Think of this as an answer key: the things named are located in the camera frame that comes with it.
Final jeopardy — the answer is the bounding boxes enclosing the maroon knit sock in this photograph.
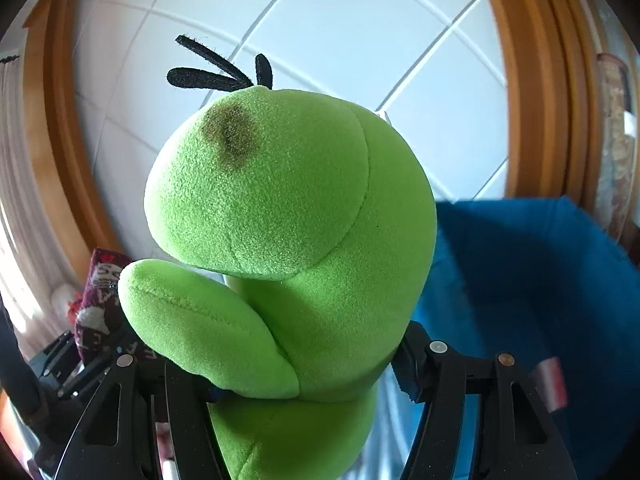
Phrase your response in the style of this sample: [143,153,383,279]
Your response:
[74,248,131,365]

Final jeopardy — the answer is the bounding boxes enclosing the green frog plush toy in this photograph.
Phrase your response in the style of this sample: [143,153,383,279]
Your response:
[118,36,437,479]

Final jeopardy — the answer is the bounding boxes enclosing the blue plastic storage bin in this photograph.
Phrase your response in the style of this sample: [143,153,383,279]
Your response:
[414,197,639,479]

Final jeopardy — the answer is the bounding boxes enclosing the wooden door frame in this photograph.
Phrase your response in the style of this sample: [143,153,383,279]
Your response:
[489,0,603,212]

